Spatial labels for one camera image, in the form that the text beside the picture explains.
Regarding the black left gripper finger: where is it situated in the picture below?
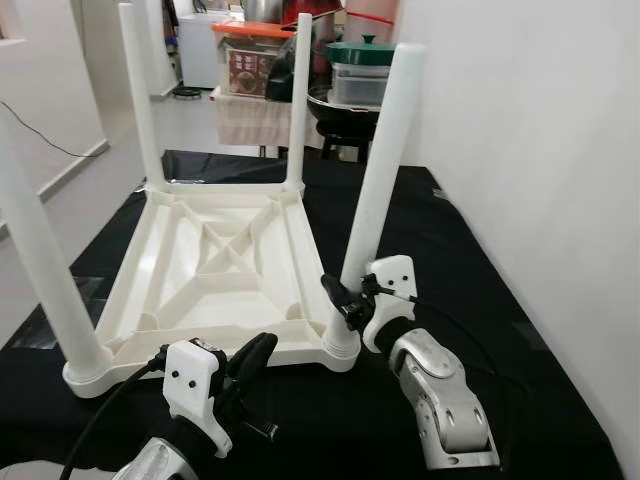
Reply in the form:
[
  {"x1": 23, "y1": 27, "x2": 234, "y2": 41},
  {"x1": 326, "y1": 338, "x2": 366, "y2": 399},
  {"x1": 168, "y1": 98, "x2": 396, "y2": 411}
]
[{"x1": 228, "y1": 332, "x2": 280, "y2": 387}]

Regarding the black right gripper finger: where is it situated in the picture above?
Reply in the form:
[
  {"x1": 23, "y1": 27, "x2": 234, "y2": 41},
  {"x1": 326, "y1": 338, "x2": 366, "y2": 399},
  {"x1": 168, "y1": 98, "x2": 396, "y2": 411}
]
[{"x1": 320, "y1": 273, "x2": 355, "y2": 318}]

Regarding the white plastic table top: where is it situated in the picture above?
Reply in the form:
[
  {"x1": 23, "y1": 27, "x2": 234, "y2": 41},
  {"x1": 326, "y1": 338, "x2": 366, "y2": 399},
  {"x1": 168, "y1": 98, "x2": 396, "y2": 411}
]
[{"x1": 63, "y1": 180, "x2": 361, "y2": 399}]

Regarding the black tablecloth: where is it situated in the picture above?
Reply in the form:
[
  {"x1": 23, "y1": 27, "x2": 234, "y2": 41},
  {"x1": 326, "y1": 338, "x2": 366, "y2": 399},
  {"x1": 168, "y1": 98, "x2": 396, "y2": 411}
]
[{"x1": 0, "y1": 150, "x2": 623, "y2": 477}]

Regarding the black wok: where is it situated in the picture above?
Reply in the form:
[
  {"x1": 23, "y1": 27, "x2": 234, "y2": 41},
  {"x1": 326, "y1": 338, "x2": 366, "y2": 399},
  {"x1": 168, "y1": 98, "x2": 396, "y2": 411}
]
[{"x1": 305, "y1": 88, "x2": 382, "y2": 137}]

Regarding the beige cloth covered table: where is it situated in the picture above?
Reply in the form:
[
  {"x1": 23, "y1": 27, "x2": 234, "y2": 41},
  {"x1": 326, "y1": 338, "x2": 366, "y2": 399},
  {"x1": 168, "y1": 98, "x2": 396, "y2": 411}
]
[{"x1": 215, "y1": 90, "x2": 323, "y2": 149}]

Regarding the clear plastic container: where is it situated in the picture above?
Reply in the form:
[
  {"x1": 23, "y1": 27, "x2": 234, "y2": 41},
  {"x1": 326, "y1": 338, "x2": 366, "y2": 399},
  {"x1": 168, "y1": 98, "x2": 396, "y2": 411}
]
[{"x1": 330, "y1": 62, "x2": 392, "y2": 109}]

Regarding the black plastic bag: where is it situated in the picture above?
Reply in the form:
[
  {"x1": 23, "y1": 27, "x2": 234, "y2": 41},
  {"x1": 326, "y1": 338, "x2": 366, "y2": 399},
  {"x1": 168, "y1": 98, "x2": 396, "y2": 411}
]
[{"x1": 265, "y1": 45, "x2": 302, "y2": 104}]

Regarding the green pot lid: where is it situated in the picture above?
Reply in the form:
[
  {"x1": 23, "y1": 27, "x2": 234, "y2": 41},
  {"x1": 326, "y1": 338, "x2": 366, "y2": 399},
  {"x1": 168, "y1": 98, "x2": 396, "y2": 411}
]
[{"x1": 325, "y1": 35, "x2": 397, "y2": 67}]

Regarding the orange lid storage box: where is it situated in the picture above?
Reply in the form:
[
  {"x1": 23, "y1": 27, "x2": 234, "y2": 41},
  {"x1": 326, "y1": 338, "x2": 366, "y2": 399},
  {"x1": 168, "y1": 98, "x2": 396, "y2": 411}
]
[{"x1": 212, "y1": 20, "x2": 297, "y2": 99}]

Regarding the pink translucent container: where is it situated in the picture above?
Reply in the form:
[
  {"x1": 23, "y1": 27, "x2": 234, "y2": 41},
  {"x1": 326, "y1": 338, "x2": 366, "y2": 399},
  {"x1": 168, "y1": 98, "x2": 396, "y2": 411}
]
[{"x1": 345, "y1": 0, "x2": 400, "y2": 43}]

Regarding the white appliance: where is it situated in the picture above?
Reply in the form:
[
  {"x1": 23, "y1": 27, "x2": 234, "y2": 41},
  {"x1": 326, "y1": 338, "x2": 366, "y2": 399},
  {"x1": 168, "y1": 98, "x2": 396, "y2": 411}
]
[{"x1": 178, "y1": 12, "x2": 232, "y2": 89}]

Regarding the steel cooking pot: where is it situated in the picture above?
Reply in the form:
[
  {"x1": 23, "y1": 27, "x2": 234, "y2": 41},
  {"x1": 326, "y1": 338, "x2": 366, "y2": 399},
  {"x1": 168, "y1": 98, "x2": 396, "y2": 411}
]
[{"x1": 243, "y1": 0, "x2": 287, "y2": 26}]

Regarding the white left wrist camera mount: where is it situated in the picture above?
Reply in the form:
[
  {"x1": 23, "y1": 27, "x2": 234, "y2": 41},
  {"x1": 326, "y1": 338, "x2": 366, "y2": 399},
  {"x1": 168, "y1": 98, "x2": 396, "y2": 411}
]
[{"x1": 162, "y1": 338, "x2": 234, "y2": 459}]

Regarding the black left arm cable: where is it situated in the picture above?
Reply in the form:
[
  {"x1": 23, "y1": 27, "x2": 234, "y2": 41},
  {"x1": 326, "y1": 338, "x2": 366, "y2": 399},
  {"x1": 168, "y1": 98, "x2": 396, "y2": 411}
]
[{"x1": 60, "y1": 347, "x2": 170, "y2": 480}]

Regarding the black wall cable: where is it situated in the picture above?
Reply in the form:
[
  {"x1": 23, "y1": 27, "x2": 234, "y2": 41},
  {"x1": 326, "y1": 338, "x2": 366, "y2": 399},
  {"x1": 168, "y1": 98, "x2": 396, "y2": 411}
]
[{"x1": 0, "y1": 100, "x2": 110, "y2": 160}]

